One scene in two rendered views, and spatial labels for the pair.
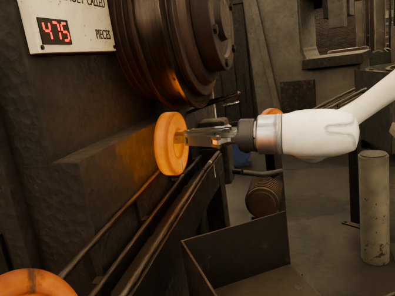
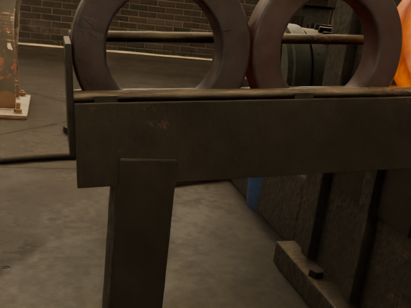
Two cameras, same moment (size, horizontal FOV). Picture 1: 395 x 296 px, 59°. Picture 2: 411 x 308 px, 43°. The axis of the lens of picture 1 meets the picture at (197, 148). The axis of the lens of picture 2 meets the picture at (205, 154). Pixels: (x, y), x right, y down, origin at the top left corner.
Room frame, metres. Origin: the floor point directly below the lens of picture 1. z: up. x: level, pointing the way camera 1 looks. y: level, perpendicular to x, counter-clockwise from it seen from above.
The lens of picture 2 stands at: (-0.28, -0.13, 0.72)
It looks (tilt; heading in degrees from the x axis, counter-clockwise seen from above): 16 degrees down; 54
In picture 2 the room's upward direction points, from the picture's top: 7 degrees clockwise
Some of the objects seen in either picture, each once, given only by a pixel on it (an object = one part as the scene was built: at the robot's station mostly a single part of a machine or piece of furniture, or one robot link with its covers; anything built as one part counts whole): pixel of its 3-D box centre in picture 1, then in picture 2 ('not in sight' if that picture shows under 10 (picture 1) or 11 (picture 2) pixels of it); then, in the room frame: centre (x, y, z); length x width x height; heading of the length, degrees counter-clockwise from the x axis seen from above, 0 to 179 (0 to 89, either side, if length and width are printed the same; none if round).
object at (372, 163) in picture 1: (374, 208); not in sight; (1.45, -0.75, 0.26); 0.12 x 0.12 x 0.52
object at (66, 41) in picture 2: not in sight; (69, 94); (-0.09, 0.37, 0.62); 0.07 x 0.01 x 0.11; 71
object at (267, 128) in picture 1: (268, 134); not in sight; (0.77, -0.16, 0.83); 0.09 x 0.06 x 0.09; 162
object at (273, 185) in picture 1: (269, 239); not in sight; (1.30, -0.24, 0.27); 0.22 x 0.13 x 0.53; 161
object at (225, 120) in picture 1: (216, 151); not in sight; (1.26, -0.07, 0.68); 0.11 x 0.08 x 0.24; 71
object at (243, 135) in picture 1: (236, 135); not in sight; (0.79, -0.09, 0.83); 0.09 x 0.08 x 0.07; 72
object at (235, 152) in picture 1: (231, 146); not in sight; (3.29, -0.33, 0.17); 0.57 x 0.31 x 0.34; 1
